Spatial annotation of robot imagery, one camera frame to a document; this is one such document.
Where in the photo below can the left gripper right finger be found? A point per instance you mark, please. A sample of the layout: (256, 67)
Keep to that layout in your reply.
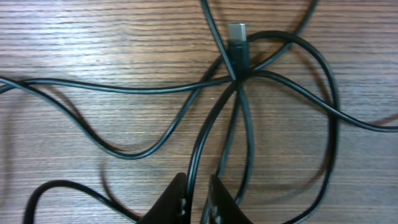
(222, 207)

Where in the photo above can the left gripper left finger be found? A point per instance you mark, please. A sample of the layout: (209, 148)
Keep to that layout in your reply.
(168, 209)

